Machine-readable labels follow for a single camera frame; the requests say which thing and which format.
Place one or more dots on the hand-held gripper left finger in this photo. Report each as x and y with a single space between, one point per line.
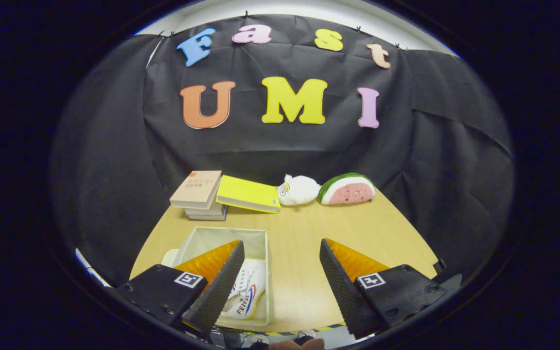
219 287

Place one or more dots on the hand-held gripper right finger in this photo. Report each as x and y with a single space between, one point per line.
343 291

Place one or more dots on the white canvas shoe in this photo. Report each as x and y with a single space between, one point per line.
248 287

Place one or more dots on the cream fabric storage box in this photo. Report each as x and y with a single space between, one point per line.
255 243

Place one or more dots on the pale grey book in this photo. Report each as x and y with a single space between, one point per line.
207 211

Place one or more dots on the yellow book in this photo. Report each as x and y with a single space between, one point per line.
248 193

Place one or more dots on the beige book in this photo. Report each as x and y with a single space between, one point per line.
196 188

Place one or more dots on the watermelon slice plush toy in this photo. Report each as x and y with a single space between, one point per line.
348 190

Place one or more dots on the white plush toy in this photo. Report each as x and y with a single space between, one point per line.
299 189

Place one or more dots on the black backdrop cloth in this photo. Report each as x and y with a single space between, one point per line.
114 170

